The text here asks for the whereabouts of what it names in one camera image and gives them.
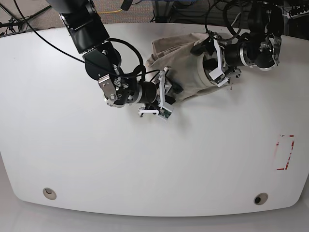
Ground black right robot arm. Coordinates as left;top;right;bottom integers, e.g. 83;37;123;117
48;0;183;120

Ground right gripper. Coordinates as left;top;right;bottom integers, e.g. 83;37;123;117
138;67;183;117

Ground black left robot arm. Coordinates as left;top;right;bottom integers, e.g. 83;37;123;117
190;0;284;81

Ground white power strip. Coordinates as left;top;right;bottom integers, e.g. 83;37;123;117
283;4;309;19

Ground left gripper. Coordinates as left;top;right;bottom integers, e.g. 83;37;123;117
190;36;241;79

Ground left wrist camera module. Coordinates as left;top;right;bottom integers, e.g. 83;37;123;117
209;67;229;87

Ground table cable grommet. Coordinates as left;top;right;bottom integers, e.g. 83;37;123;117
253;193;268;205
42;188;56;201

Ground right table cable grommet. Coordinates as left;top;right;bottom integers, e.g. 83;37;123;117
253;193;268;205

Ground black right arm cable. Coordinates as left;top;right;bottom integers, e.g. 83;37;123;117
13;0;147;82

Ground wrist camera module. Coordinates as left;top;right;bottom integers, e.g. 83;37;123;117
209;67;229;87
156;106;174;121

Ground red tape rectangle marking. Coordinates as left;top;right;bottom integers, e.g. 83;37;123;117
273;134;295;171

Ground beige T-shirt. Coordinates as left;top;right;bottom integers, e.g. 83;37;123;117
145;33;219;104

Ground black tripod stand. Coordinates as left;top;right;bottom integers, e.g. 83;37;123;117
0;3;51;37

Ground yellow cable on floor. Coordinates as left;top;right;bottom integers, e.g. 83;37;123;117
100;8;123;15

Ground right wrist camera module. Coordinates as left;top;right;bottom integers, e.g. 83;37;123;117
156;106;174;121

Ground left table cable grommet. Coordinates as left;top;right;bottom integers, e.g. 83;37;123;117
42;188;56;201

